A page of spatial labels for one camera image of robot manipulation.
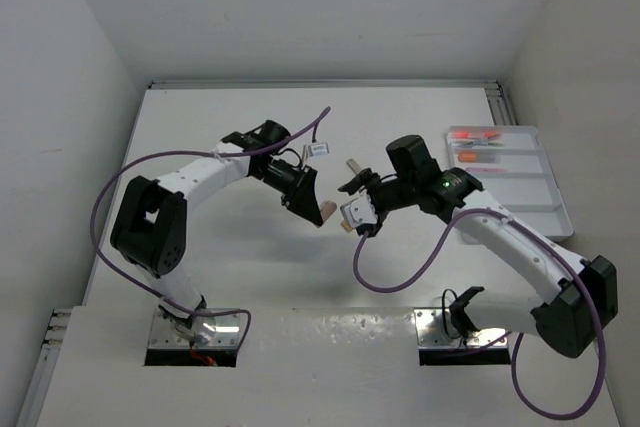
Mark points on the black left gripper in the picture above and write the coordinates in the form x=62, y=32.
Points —
x=301, y=198

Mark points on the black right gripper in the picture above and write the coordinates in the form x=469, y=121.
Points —
x=364, y=178

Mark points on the orange capped grey marker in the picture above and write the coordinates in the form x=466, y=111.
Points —
x=478, y=157

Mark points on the pink red highlighter pen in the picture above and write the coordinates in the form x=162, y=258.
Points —
x=475, y=135

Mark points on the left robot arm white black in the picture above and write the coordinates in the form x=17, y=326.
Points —
x=150, y=230

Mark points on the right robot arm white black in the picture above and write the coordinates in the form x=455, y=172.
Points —
x=575, y=298

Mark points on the grey brown eraser block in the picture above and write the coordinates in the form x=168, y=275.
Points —
x=353, y=165

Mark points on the pink purple highlighter pen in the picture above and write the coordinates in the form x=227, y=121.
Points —
x=484, y=170

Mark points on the white compartment tray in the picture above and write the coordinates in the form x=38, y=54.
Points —
x=528, y=188

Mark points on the metal mounting plate left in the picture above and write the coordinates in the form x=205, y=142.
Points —
x=211, y=333

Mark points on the metal mounting plate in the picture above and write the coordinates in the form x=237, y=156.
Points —
x=211, y=333
x=434, y=332

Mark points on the metal mounting plate right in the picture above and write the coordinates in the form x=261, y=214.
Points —
x=434, y=332

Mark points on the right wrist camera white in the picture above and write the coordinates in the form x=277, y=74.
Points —
x=359, y=212

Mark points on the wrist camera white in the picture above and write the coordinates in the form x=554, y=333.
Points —
x=359, y=212
x=315, y=150

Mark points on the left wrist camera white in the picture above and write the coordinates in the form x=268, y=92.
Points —
x=315, y=150

